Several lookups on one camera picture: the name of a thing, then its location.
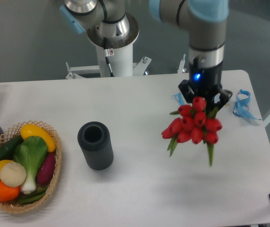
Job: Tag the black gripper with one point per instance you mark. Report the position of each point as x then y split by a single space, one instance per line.
206 83

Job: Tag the red tulip bouquet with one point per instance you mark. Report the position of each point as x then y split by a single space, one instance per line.
194 124

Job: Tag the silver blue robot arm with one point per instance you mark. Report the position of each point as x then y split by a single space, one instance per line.
112 30

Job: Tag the small blue ribbon piece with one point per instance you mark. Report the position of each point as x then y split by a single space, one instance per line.
179 98

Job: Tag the blue ribbon strip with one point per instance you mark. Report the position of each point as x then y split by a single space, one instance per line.
241 106

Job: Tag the dark grey ribbed vase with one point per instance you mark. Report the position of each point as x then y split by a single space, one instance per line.
95 143

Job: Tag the purple sweet potato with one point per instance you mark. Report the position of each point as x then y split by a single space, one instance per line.
46 171

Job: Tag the green bok choy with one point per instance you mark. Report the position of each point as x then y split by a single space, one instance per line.
31 154

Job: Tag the woven wicker basket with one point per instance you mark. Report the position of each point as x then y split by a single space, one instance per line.
12 206

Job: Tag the green bean pods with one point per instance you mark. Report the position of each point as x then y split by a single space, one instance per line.
31 198

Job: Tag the dark green cucumber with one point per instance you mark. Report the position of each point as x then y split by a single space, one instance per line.
7 149

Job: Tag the orange fruit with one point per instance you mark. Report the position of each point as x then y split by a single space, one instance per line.
8 193

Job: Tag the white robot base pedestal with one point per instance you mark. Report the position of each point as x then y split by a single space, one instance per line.
112 62

